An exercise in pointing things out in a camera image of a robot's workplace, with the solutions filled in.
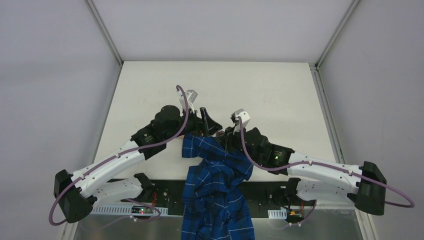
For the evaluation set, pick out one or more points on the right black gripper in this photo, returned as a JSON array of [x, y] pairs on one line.
[[230, 139]]

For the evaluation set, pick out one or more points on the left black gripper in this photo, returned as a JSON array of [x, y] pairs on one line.
[[203, 120]]

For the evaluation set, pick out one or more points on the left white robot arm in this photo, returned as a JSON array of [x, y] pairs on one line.
[[78, 193]]

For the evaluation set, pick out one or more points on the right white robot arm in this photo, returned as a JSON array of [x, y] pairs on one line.
[[311, 178]]

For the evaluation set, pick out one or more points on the blue plaid shirt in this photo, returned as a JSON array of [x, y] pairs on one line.
[[216, 164]]

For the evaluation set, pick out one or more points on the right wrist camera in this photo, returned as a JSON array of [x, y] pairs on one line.
[[240, 118]]

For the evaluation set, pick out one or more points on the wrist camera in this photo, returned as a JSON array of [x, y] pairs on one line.
[[190, 96], [240, 118]]

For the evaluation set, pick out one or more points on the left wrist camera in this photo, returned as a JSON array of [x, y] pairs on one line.
[[190, 96]]

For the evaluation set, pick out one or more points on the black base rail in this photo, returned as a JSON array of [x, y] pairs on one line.
[[219, 200]]

